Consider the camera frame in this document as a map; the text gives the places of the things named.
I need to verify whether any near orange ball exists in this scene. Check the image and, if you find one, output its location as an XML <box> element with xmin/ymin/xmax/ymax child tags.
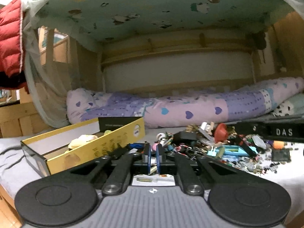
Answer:
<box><xmin>273</xmin><ymin>141</ymin><xmax>285</xmax><ymax>149</ymax></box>

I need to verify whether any black-spotted white plush toy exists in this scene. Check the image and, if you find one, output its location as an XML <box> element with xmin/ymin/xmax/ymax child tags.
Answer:
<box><xmin>273</xmin><ymin>101</ymin><xmax>297</xmax><ymax>116</ymax></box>

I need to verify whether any light blue pillow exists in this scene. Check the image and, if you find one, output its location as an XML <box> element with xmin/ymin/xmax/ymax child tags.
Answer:
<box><xmin>285</xmin><ymin>93</ymin><xmax>304</xmax><ymax>115</ymax></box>

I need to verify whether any grey studded toy panel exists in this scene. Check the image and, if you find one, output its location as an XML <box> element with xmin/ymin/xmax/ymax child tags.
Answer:
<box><xmin>252</xmin><ymin>135</ymin><xmax>267</xmax><ymax>150</ymax></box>

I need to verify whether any black rectangular block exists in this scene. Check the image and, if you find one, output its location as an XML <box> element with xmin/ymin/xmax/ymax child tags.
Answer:
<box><xmin>174</xmin><ymin>131</ymin><xmax>197</xmax><ymax>141</ymax></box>

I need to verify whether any light blue toy plate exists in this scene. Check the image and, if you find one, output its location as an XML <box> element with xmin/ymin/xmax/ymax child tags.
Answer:
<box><xmin>207</xmin><ymin>145</ymin><xmax>249</xmax><ymax>157</ymax></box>

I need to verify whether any red dome-shaped toy piece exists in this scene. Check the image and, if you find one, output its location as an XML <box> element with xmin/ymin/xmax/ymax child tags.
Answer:
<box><xmin>214</xmin><ymin>123</ymin><xmax>229</xmax><ymax>143</ymax></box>

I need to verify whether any yellow plush toy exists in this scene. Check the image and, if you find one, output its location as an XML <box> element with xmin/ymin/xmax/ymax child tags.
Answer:
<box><xmin>68</xmin><ymin>134</ymin><xmax>98</xmax><ymax>150</ymax></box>

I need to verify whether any yellow cardboard box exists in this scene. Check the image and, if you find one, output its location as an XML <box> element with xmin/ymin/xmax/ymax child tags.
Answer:
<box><xmin>21</xmin><ymin>117</ymin><xmax>145</xmax><ymax>177</ymax></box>

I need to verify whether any purple heart-pattern rolled quilt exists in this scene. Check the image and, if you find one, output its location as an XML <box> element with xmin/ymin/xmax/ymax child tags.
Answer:
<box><xmin>66</xmin><ymin>77</ymin><xmax>303</xmax><ymax>128</ymax></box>

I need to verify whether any grey bed sheet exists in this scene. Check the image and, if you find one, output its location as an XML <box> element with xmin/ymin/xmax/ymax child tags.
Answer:
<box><xmin>1</xmin><ymin>136</ymin><xmax>303</xmax><ymax>223</ymax></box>

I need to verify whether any grey mosquito net curtain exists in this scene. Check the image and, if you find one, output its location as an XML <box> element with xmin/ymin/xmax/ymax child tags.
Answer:
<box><xmin>21</xmin><ymin>0</ymin><xmax>105</xmax><ymax>129</ymax></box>

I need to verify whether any red down jacket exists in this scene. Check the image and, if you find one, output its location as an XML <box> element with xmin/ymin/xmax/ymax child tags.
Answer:
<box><xmin>0</xmin><ymin>0</ymin><xmax>26</xmax><ymax>89</ymax></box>

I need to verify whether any wooden bed frame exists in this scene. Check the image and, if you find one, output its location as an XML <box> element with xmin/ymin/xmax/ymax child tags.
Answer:
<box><xmin>39</xmin><ymin>12</ymin><xmax>303</xmax><ymax>104</ymax></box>

